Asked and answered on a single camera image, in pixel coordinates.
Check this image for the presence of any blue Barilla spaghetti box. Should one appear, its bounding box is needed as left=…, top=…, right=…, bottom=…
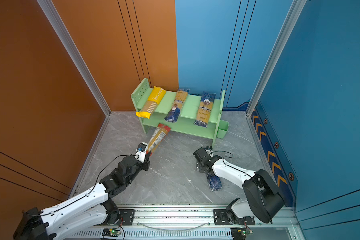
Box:
left=207, top=173, right=223, bottom=192

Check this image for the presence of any red spaghetti bag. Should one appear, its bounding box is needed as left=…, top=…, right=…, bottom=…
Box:
left=147, top=124, right=171, bottom=156

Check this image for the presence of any yellow blue spaghetti bag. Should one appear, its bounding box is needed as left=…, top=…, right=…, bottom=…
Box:
left=165, top=89, right=189, bottom=123

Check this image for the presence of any blue yellow pasta bag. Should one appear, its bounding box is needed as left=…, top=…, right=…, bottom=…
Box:
left=194, top=92, right=216, bottom=128

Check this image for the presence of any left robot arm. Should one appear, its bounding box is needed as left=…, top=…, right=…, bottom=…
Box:
left=13, top=152, right=152, bottom=240

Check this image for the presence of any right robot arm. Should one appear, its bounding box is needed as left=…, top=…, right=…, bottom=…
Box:
left=193, top=148, right=285, bottom=225

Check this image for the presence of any green two-tier shelf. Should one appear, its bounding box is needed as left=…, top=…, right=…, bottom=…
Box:
left=139, top=91, right=224, bottom=146

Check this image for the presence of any green side cup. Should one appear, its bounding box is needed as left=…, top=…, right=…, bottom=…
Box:
left=217, top=120, right=230, bottom=139

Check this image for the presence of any left circuit board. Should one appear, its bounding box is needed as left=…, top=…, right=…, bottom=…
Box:
left=102, top=229, right=123, bottom=239

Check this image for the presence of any circuit board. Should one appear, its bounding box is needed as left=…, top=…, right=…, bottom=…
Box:
left=102, top=229, right=123, bottom=239
left=231, top=228, right=253, bottom=240

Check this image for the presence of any right circuit board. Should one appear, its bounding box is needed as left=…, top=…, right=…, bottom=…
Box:
left=231, top=228, right=253, bottom=240

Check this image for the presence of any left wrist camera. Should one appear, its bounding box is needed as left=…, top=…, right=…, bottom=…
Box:
left=135, top=143, right=148, bottom=163

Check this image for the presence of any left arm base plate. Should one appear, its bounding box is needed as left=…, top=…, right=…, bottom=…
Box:
left=102, top=209, right=136, bottom=226

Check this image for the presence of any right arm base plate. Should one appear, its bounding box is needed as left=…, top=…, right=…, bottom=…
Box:
left=213, top=209, right=256, bottom=226

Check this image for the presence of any aluminium front rail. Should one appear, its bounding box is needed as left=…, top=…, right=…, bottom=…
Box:
left=68, top=204, right=305, bottom=240

